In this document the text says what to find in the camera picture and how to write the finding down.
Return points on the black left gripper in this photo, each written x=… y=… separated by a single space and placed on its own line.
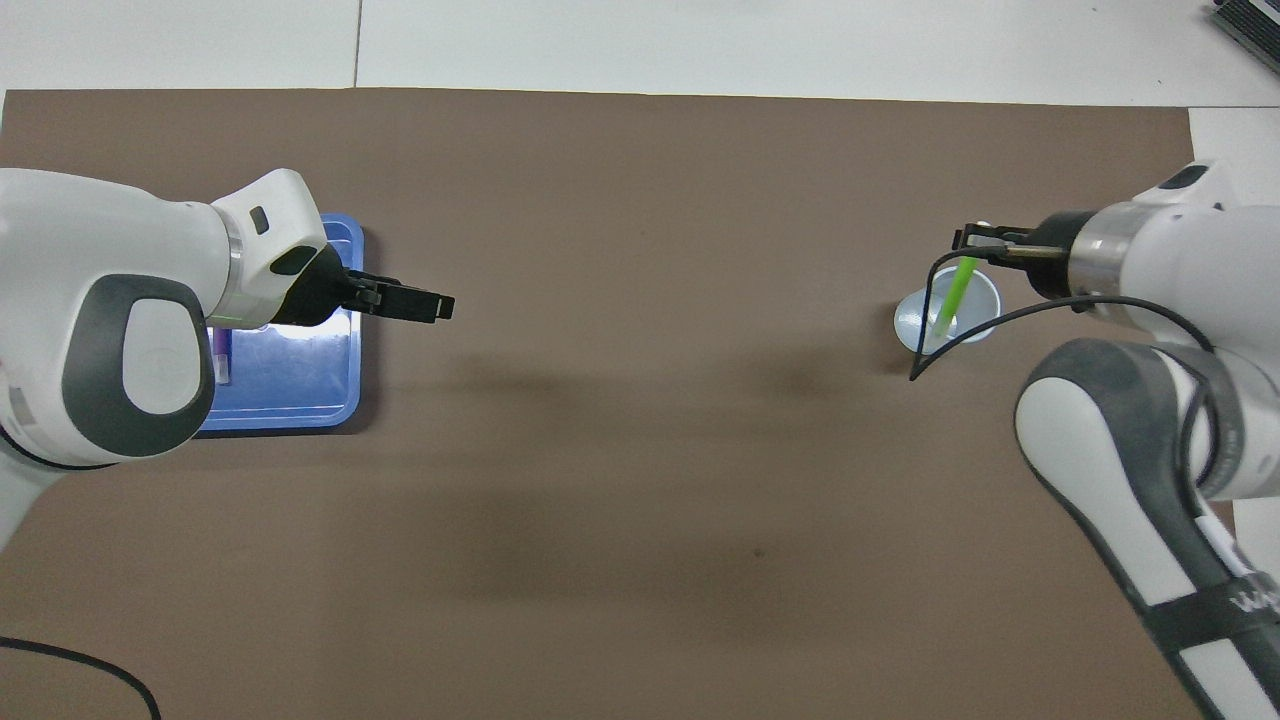
x=325 y=290

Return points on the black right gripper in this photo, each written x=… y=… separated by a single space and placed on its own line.
x=1065 y=255

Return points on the green pen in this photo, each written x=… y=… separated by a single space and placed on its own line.
x=960 y=290

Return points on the purple pen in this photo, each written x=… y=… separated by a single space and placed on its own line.
x=220 y=350

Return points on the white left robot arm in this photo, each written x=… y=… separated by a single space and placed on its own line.
x=100 y=260

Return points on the clear plastic cup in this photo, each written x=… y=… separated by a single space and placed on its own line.
x=915 y=320

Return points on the blue plastic tray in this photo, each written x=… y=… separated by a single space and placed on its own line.
x=300 y=380

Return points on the grey device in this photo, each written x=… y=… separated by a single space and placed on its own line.
x=1255 y=25

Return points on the brown table mat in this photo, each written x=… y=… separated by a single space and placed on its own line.
x=640 y=560

